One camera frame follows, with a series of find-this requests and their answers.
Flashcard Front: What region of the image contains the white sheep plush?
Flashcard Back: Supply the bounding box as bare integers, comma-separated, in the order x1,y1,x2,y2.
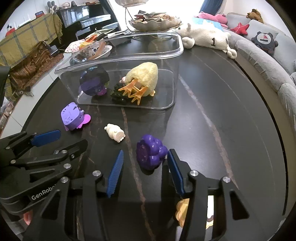
174,23,237,58

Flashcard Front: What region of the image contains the brown patterned cloth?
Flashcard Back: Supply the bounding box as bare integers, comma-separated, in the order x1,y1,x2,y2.
7,40,60,96

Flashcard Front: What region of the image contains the red star cushion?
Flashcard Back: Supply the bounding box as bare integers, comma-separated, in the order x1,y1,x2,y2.
230,22,250,36

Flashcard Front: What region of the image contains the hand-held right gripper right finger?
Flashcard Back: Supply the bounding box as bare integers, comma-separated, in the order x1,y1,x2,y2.
162,149,252,241

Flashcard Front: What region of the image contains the yellow plaid blanket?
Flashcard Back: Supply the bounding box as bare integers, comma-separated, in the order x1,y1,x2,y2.
0,13,63,67

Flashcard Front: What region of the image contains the dark blue curtain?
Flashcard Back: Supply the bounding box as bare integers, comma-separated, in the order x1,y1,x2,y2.
199,0,226,13

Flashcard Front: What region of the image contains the stack of magazines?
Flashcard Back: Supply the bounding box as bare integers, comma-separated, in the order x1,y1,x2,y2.
96,25,139,37

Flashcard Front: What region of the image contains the pile of snack packets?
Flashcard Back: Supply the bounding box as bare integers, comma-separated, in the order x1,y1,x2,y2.
134,10,178,24

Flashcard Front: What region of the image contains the black notebook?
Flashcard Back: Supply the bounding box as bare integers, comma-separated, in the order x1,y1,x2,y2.
111,37,132,45

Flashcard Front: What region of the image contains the black fabric pouch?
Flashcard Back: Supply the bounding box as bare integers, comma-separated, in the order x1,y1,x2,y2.
79,65,110,96

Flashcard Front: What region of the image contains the yellow plush chick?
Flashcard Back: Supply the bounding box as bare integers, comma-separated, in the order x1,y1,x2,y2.
118,61,159,106

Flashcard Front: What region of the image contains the white low cabinet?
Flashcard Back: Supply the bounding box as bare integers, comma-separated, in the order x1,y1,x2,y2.
0,53,70,139

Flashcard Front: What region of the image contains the cream figurine toy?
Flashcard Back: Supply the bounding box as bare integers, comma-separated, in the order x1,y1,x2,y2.
104,123,125,142

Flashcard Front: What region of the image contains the black upright piano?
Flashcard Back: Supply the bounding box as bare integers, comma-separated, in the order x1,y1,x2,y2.
57,5,118,50

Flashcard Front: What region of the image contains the yellow round rabbit keychain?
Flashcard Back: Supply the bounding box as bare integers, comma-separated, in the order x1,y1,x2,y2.
175,198,214,230

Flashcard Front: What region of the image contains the person's left hand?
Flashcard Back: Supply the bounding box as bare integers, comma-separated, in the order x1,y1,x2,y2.
23,210,33,226

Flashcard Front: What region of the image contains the clear plastic storage box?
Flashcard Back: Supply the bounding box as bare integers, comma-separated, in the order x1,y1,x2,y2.
55,32,184,109

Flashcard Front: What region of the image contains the white oval tray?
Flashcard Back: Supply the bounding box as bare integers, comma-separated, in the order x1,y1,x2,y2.
69,45,113,62

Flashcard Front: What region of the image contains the grey rabbit plush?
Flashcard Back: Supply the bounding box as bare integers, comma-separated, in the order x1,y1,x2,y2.
47,1,58,15

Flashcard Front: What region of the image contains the brown bear plush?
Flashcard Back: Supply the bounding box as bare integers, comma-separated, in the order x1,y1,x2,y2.
245,9,264,24

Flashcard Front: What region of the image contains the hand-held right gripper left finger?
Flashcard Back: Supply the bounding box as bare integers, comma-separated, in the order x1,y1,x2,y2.
23,149,124,241

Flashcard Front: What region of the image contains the black toy car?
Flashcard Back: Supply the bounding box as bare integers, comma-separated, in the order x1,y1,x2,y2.
110,83,130,103

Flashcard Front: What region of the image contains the grey striped star cushion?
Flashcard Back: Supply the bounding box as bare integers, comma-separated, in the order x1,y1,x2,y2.
290,59,296,86

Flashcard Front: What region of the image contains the purple flower toy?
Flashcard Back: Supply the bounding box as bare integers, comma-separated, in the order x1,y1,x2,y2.
136,134,168,169

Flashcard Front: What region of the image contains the grey curved sofa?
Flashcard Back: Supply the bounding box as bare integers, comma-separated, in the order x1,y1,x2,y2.
196,11,296,121

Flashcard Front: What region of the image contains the leaf-shaped two-tier bowl stand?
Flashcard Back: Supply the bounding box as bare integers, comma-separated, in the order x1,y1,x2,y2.
114,0,182,32

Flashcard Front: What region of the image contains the navy ship wheel cushion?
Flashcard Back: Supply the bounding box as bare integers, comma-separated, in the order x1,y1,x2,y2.
251,31,278,57

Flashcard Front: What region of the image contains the purple hippo toy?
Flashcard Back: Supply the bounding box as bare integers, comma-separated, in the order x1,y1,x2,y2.
61,102,91,132

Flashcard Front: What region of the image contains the black stone desktop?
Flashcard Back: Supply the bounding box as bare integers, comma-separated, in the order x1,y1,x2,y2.
1,21,287,241

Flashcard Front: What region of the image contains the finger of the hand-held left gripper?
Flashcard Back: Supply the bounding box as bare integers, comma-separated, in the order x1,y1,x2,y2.
0,130,61,160
10,139,89,174

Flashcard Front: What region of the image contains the pink knitted pouch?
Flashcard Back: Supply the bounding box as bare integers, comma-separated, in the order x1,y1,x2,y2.
64,39,87,53

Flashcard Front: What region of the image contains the pink plush toy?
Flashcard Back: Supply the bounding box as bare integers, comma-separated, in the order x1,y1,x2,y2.
195,11,228,28

